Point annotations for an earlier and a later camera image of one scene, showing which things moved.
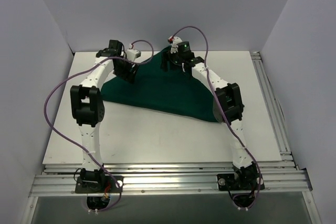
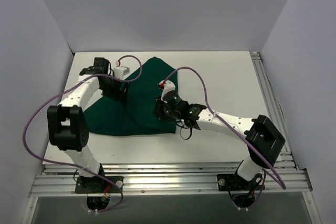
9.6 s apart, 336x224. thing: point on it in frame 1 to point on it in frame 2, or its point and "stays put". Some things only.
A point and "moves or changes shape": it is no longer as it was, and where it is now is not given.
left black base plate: (113, 184) stays put
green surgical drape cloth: (170, 90) moves or changes shape
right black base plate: (232, 181) stays put
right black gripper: (171, 62) to (159, 109)
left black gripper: (126, 69) to (118, 93)
